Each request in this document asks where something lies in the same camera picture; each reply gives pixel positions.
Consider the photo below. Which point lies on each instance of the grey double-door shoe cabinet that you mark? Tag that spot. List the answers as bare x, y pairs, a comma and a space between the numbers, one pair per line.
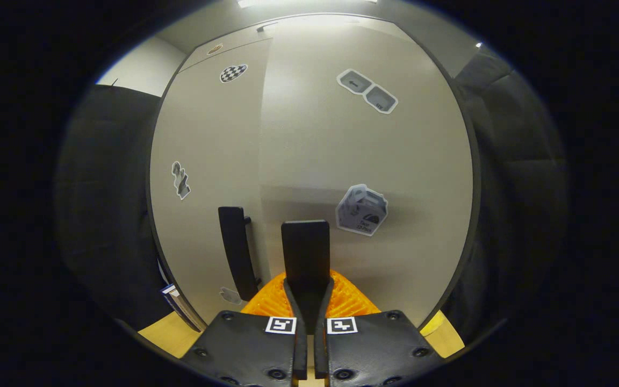
476, 188

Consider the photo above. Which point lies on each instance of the beige small box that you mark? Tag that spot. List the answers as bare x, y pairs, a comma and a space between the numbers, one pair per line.
188, 314

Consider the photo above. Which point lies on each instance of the grey cabinet door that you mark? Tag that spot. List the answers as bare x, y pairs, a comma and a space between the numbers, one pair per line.
202, 134
395, 161

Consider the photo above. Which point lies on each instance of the ceiling light panel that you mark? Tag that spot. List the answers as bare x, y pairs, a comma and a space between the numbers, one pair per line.
250, 2

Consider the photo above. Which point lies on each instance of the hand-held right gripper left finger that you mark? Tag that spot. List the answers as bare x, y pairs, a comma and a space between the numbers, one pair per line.
297, 333

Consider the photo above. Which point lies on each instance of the grey cabinet top drawer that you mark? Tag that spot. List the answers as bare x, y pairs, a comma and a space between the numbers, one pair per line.
234, 47

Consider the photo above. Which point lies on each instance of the blue white small box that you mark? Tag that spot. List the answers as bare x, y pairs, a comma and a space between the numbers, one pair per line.
170, 294

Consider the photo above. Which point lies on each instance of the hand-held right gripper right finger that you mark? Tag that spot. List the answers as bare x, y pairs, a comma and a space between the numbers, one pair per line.
323, 333

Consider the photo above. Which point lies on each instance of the black backdrop cloth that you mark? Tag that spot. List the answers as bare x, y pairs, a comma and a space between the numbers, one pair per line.
105, 215

